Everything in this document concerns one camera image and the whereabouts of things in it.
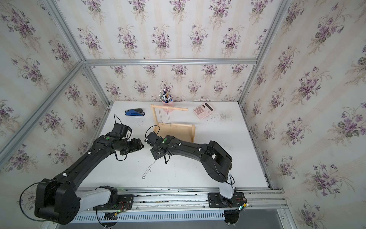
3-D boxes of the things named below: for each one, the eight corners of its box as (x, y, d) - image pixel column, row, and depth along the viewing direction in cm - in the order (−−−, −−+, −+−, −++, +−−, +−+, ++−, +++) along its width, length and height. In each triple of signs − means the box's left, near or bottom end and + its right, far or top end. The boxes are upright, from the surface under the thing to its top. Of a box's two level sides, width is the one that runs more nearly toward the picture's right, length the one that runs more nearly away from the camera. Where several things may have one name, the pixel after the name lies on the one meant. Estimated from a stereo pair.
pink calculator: (202, 119, 111) (202, 116, 109) (193, 110, 117) (193, 107, 115) (214, 112, 116) (215, 109, 114) (205, 104, 122) (206, 101, 120)
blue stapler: (125, 116, 113) (124, 113, 111) (127, 111, 117) (126, 108, 114) (144, 116, 114) (143, 113, 111) (145, 111, 117) (144, 108, 114)
